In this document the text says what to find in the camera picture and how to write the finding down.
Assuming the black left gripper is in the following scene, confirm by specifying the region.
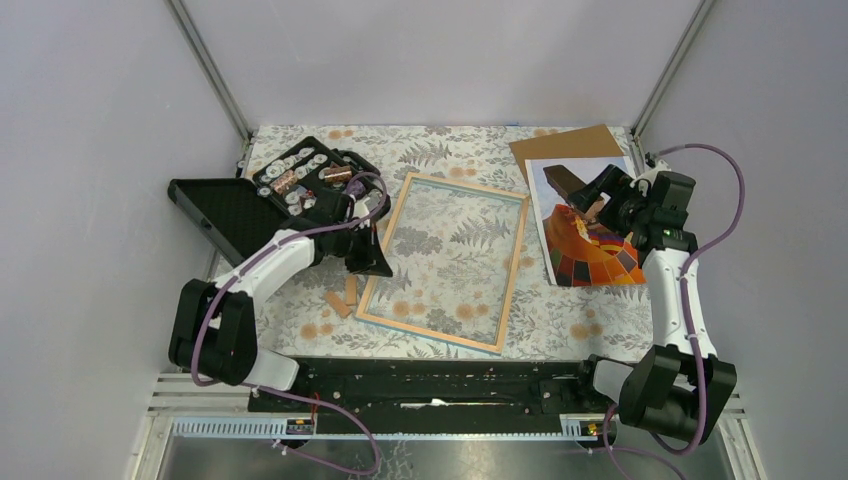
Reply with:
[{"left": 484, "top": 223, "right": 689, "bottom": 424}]
[{"left": 332, "top": 220, "right": 393, "bottom": 276}]

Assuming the aluminium corner post right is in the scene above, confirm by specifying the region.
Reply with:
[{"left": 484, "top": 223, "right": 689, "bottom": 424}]
[{"left": 630, "top": 0, "right": 717, "bottom": 139}]

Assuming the wooden picture frame blue edge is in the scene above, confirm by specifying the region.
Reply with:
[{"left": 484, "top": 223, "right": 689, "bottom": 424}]
[{"left": 356, "top": 173, "right": 530, "bottom": 354}]

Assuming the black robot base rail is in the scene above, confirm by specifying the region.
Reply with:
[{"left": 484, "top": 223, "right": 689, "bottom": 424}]
[{"left": 248, "top": 356, "right": 610, "bottom": 437}]

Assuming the aluminium corner post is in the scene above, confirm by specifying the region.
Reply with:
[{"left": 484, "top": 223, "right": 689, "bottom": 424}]
[
  {"left": 164, "top": 0, "right": 253, "bottom": 144},
  {"left": 630, "top": 0, "right": 717, "bottom": 139}
]

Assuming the hot air balloon photo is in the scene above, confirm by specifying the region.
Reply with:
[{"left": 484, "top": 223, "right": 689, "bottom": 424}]
[{"left": 525, "top": 156, "right": 646, "bottom": 287}]

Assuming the black poker chip case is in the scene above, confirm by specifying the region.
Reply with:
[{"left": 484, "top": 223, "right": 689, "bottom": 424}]
[{"left": 168, "top": 136, "right": 391, "bottom": 266}]

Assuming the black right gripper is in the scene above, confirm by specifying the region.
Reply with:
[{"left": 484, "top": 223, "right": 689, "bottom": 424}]
[{"left": 565, "top": 165, "right": 652, "bottom": 239}]

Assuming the brown cardboard backing board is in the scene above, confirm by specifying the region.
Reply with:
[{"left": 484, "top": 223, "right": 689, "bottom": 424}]
[{"left": 509, "top": 124, "right": 624, "bottom": 180}]

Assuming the aluminium corner post left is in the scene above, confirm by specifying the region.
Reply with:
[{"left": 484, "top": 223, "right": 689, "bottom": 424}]
[{"left": 164, "top": 0, "right": 253, "bottom": 144}]

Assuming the copper poker chip stack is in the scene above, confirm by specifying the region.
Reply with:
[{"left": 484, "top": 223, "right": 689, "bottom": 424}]
[{"left": 270, "top": 170, "right": 299, "bottom": 196}]

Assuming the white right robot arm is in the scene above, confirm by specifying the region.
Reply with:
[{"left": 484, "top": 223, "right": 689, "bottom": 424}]
[{"left": 560, "top": 165, "right": 737, "bottom": 454}]

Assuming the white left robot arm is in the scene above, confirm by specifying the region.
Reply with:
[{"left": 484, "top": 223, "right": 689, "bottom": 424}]
[{"left": 168, "top": 218, "right": 393, "bottom": 411}]

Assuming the small wooden block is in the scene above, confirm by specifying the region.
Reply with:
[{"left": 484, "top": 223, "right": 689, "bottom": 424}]
[
  {"left": 344, "top": 275, "right": 358, "bottom": 307},
  {"left": 324, "top": 291, "right": 352, "bottom": 318}
]

